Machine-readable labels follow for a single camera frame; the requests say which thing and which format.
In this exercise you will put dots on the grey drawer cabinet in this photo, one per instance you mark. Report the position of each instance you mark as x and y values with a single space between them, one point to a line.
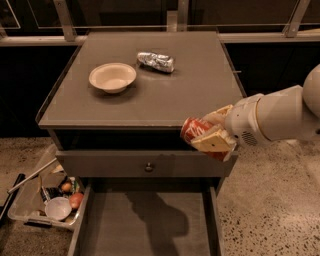
148 115

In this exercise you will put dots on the open grey middle drawer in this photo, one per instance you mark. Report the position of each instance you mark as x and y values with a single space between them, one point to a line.
149 217

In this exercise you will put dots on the small white plastic bowl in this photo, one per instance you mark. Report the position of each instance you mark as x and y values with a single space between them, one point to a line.
58 208

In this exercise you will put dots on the red apple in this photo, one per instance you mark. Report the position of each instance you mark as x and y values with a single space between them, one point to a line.
75 200

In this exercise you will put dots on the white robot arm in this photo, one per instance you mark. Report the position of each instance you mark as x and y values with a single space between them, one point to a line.
291 113

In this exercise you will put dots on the dark snack packet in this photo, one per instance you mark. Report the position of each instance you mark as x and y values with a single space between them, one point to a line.
48 193

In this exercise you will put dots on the round metal drawer knob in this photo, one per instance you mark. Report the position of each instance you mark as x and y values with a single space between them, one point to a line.
149 167

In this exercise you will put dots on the clear plastic storage bin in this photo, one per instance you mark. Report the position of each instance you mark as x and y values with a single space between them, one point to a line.
28 206

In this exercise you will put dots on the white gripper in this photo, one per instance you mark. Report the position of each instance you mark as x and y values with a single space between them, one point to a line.
242 122

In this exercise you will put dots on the orange fruit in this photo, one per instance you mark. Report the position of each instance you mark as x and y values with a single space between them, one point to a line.
66 187

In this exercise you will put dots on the crumpled silver foil bag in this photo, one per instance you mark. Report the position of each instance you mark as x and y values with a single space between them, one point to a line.
156 61

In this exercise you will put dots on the metal window railing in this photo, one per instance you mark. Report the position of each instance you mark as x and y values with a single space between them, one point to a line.
70 22

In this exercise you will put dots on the grey top drawer front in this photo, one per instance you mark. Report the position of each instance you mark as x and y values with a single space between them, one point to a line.
131 164

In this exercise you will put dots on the white paper bowl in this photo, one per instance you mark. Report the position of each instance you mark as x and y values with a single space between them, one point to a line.
112 77

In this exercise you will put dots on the red coke can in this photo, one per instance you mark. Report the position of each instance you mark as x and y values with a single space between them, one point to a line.
194 127

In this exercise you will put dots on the black flat bar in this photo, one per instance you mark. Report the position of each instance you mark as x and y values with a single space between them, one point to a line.
9 200

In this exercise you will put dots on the grey metal rod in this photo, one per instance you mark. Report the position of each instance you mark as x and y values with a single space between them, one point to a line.
34 174

